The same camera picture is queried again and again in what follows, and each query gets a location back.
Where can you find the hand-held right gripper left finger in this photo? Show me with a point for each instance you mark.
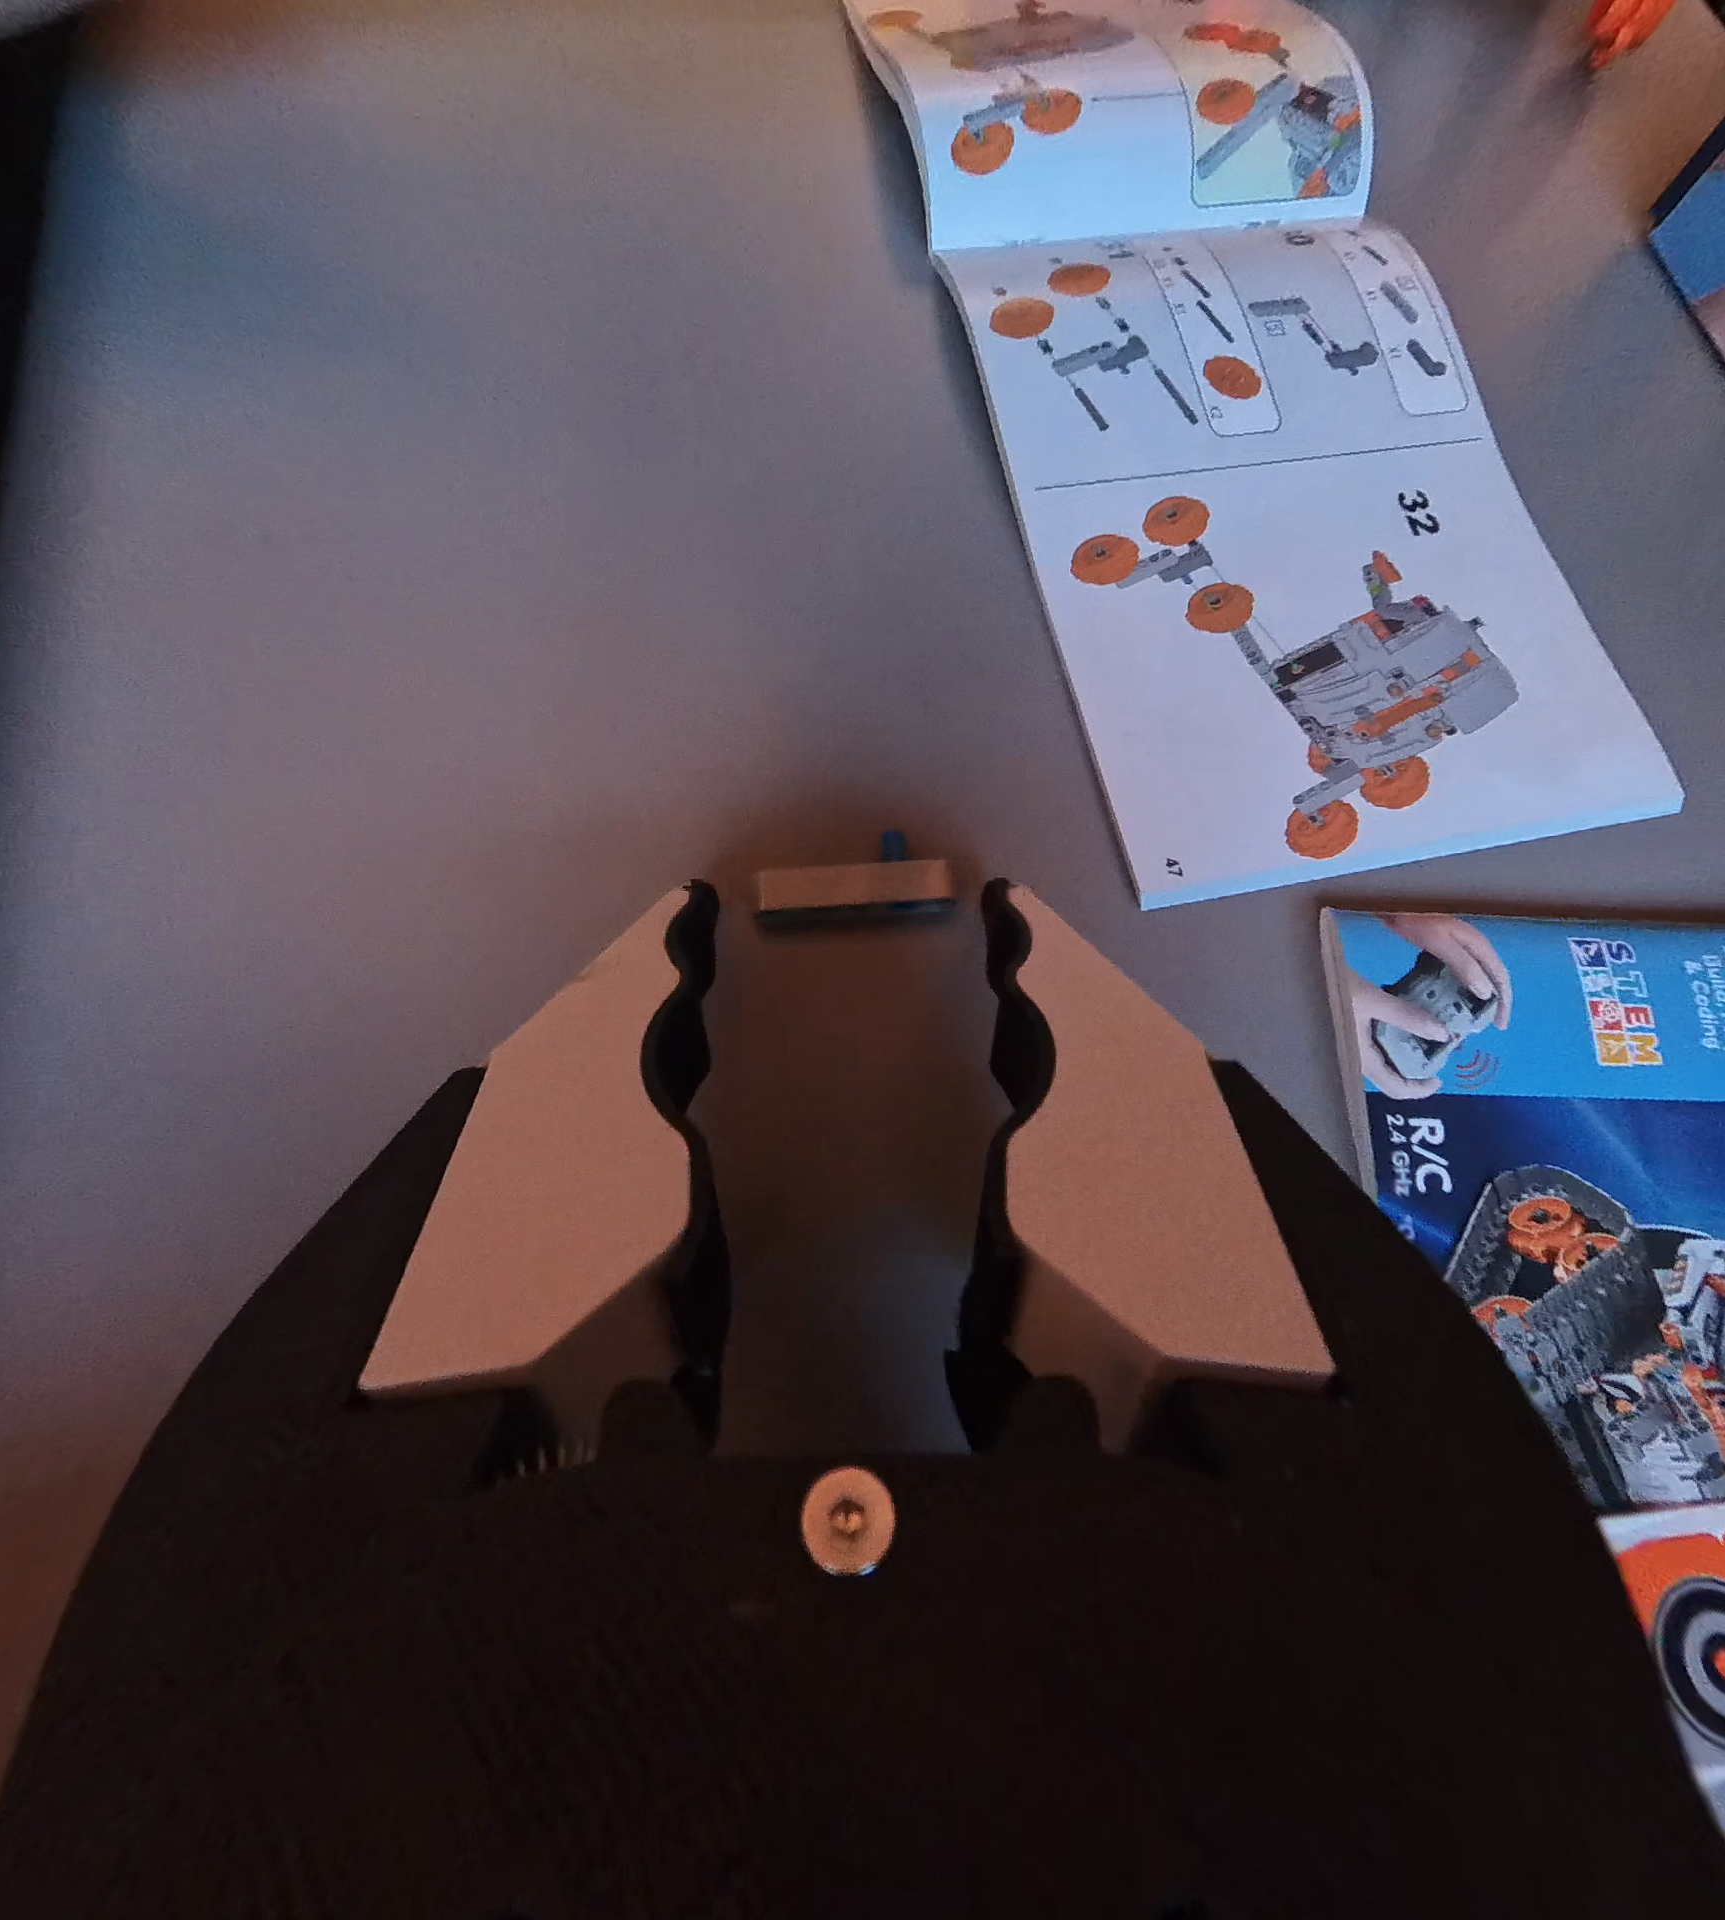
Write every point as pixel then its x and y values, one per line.
pixel 548 1195

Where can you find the blue manual booklet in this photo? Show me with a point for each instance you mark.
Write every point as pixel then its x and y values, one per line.
pixel 1555 1084

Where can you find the light grey holed beam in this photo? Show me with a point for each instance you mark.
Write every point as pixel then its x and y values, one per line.
pixel 860 894

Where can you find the open instruction booklet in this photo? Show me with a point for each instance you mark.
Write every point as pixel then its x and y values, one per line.
pixel 1255 703

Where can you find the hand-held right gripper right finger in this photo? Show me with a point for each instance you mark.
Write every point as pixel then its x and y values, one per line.
pixel 1141 1216

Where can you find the orange toy wheel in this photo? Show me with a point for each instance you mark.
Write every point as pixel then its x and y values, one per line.
pixel 1619 28

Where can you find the grey desk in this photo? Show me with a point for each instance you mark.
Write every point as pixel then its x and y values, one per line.
pixel 427 526

